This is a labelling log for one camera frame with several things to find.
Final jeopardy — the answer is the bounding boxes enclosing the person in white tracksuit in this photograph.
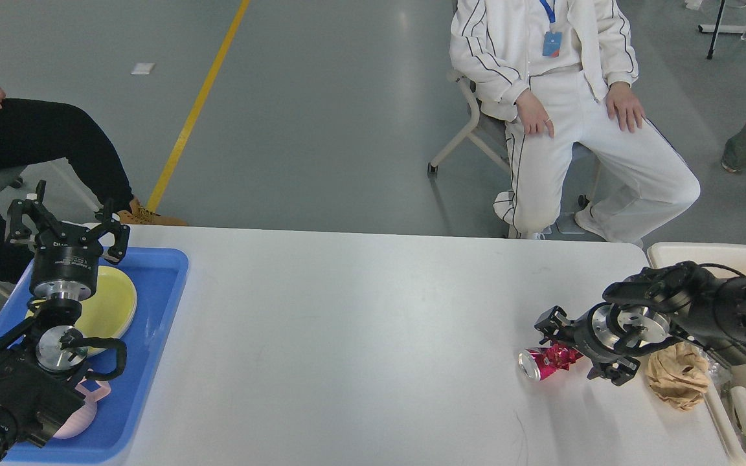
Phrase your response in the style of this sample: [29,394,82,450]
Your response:
[449,1,701,245]

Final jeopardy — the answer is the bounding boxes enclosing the crushed red soda can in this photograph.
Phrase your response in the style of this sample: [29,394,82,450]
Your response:
[517,342,583,381]

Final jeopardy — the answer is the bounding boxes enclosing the pink ribbed mug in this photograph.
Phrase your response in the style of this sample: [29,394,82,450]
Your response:
[53,378,111,439]

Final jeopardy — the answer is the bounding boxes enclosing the beige plastic bin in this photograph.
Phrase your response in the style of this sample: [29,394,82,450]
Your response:
[646,242,746,465]

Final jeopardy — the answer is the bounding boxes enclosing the small crumpled brown paper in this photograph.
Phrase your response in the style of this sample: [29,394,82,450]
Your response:
[645,342,711,412]

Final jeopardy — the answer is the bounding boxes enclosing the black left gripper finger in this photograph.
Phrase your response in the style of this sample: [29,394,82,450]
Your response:
[85,209,131,265]
[5,180,63,247]

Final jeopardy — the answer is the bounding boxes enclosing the white wheeled chair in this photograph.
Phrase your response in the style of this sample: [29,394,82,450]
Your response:
[427,70,602,212]

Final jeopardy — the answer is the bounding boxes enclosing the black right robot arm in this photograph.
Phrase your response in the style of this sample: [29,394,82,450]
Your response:
[535,261,746,411]

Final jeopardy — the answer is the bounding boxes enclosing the silver foil bag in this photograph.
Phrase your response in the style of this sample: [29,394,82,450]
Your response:
[697,348,733,390]

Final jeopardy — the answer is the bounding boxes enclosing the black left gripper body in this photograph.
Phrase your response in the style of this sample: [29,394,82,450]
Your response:
[29,237,103,302]

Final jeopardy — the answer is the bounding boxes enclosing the yellow round plastic plate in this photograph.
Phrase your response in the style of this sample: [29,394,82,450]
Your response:
[31,265,137,339]

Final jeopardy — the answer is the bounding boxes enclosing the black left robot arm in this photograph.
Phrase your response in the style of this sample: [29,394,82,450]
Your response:
[0,181,130,462]

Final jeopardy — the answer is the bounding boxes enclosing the clear floor plate right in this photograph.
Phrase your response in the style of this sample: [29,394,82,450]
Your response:
[556,212,586,235]

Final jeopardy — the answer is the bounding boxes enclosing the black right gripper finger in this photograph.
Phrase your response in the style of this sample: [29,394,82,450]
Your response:
[587,359,640,386]
[535,305,581,347]

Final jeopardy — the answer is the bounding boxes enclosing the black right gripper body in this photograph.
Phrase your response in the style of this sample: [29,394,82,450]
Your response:
[574,303,635,362]

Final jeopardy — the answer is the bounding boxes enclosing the person in black trousers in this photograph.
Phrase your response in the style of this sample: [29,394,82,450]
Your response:
[0,63,187,282]

